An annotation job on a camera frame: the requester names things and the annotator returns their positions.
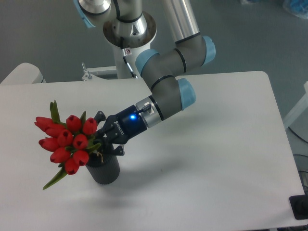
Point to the red tulip bouquet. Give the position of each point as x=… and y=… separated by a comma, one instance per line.
x=71, y=143

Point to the white furniture at right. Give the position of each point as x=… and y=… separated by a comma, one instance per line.
x=297, y=110

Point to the blue plastic bag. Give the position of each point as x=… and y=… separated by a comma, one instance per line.
x=298, y=8

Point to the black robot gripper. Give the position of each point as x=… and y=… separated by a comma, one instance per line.
x=118, y=128

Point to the black device at table edge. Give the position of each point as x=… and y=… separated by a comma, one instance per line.
x=299, y=205

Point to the white rounded furniture at left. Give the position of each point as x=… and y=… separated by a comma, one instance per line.
x=24, y=73

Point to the dark grey ribbed vase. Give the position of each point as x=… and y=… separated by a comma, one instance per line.
x=104, y=169

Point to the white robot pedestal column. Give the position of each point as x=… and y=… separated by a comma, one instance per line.
x=129, y=40

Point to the white metal base frame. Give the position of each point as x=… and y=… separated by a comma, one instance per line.
x=106, y=71

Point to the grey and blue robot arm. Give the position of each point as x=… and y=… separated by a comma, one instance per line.
x=161, y=72

